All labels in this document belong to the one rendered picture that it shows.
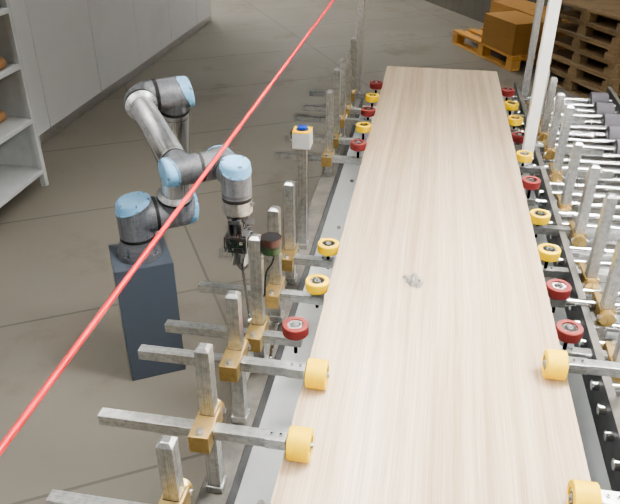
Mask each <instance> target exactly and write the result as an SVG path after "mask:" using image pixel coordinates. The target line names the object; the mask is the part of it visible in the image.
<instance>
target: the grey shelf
mask: <svg viewBox="0 0 620 504"><path fill-rule="evenodd" d="M0 57H3V58H4V59H5V61H6V67H5V68H3V69H1V70H0V110H2V111H4V112H5V114H6V120H4V121H3V122H1V123H0V208H1V207H2V206H3V205H5V204H6V203H7V202H8V201H10V200H11V199H12V198H13V197H15V196H16V195H17V194H18V193H20V192H21V191H22V190H23V189H24V188H26V187H27V186H28V185H29V184H31V183H32V182H33V181H34V180H36V179H37V178H38V177H40V182H41V186H48V185H49V182H48V178H47V173H46V168H45V163H44V159H43V154H42V149H41V145H40V140H39V135H38V131H37V126H36V121H35V117H34V112H33V107H32V103H31V98H30V93H29V89H28V84H27V79H26V75H25V70H24V65H23V61H22V56H21V51H20V47H19V42H18V37H17V32H16V28H15V23H14V18H13V14H12V9H11V4H10V0H0Z"/></svg>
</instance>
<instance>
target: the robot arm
mask: <svg viewBox="0 0 620 504"><path fill-rule="evenodd" d="M193 106H195V97H194V93H193V89H192V86H191V83H190V81H189V79H188V78H187V77H186V76H174V77H166V78H158V79H148V80H144V81H141V82H139V83H137V84H135V85H134V86H132V87H131V88H130V89H129V90H128V92H127V93H126V95H125V98H124V108H125V110H126V112H127V114H128V115H129V117H130V118H132V119H133V120H136V121H137V123H138V125H139V127H140V129H141V130H142V132H143V134H144V136H145V138H146V139H147V141H148V143H149V145H150V147H151V148H152V150H153V152H154V154H155V156H156V157H157V159H158V161H159V162H158V170H159V174H160V178H161V187H160V188H159V189H158V191H157V196H151V197H150V195H149V194H148V193H146V192H145V193H144V192H141V191H136V192H130V193H127V194H124V195H122V196H121V197H120V198H118V199H117V201H116V203H115V210H116V211H115V214H116V219H117V225H118V231H119V237H120V243H119V247H118V251H117V254H118V259H119V260H120V261H121V262H123V263H125V264H129V265H134V264H135V262H136V261H137V260H138V258H139V257H140V256H141V254H142V253H143V252H144V250H145V249H146V248H147V246H148V245H149V244H150V242H151V241H152V240H153V238H154V237H155V231H159V230H160V229H161V228H162V226H163V225H164V224H165V222H166V221H167V220H168V218H169V217H170V216H171V214H172V213H173V212H174V210H175V209H176V208H177V206H178V205H179V204H180V202H181V201H182V200H183V198H184V197H185V196H186V194H187V193H188V192H189V190H190V189H191V188H190V187H189V186H188V185H189V184H195V182H196V181H197V180H198V178H199V177H200V176H201V174H202V173H203V172H204V170H205V169H206V168H207V166H208V165H209V164H210V162H211V161H212V160H213V158H214V157H215V156H216V154H217V153H218V152H219V150H220V149H221V148H222V146H223V145H215V146H212V147H211V148H209V149H208V150H207V151H206V152H199V153H193V154H188V150H189V111H190V107H193ZM251 172H252V168H251V164H250V161H249V160H248V159H247V158H246V157H243V156H241V155H235V154H234V152H233V151H232V150H231V149H229V148H226V149H225V151H224V152H223V153H222V155H221V156H220V157H219V159H218V160H217V161H216V163H215V164H214V166H213V167H212V168H211V170H210V171H209V172H208V174H207V175H206V176H205V178H204V179H203V181H202V182H207V181H212V180H218V181H219V182H220V183H221V190H222V206H223V213H224V214H225V215H226V216H227V219H228V231H227V232H226V234H225V236H224V252H226V250H227V249H228V252H229V253H232V257H233V258H232V266H234V265H237V266H238V268H239V269H240V270H243V271H244V270H245V269H246V268H247V266H248V264H249V249H248V239H249V237H250V235H251V234H253V230H251V227H248V226H250V225H254V218H251V217H250V214H251V213H252V211H253V206H254V202H252V181H251ZM198 217H199V203H198V199H197V196H196V193H195V192H194V193H193V194H192V196H191V197H190V198H189V200H188V201H187V202H186V204H185V205H184V207H183V208H182V209H181V211H180V212H179V213H178V215H177V216H176V217H175V219H174V220H173V222H172V223H171V224H170V226H169V227H168V228H167V229H169V228H174V227H179V226H184V225H189V224H191V223H195V222H196V221H197V220H198ZM225 240H226V247H225ZM227 247H228V248H227ZM161 254H162V248H161V245H160V243H159V241H158V242H157V243H156V245H155V246H154V247H153V249H152V250H151V252H150V253H149V254H148V256H147V257H146V258H145V260H144V261H143V262H142V264H147V263H150V262H153V261H155V260H156V259H158V258H159V257H160V256H161ZM241 254H244V258H243V262H242V260H241V258H242V256H241ZM142 264H141V265H142Z"/></svg>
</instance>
